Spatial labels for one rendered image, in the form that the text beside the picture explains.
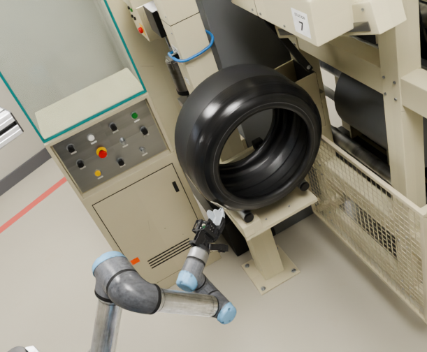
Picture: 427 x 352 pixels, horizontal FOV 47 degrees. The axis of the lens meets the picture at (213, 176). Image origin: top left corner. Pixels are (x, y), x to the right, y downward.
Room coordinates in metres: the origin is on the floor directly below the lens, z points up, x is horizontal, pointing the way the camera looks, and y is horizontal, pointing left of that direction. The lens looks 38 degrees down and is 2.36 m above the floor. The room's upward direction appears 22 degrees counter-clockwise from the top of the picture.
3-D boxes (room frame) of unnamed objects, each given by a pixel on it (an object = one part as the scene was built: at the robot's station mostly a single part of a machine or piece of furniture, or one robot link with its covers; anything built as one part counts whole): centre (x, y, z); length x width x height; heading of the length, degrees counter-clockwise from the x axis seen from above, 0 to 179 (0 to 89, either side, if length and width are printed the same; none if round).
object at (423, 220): (1.54, -0.55, 0.65); 0.90 x 0.02 x 0.70; 11
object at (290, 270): (1.95, -0.11, 0.01); 0.27 x 0.27 x 0.02; 11
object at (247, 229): (1.68, -0.04, 0.84); 0.36 x 0.09 x 0.06; 11
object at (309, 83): (1.99, -0.51, 1.05); 0.20 x 0.15 x 0.30; 11
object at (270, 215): (1.70, -0.18, 0.80); 0.37 x 0.36 x 0.02; 101
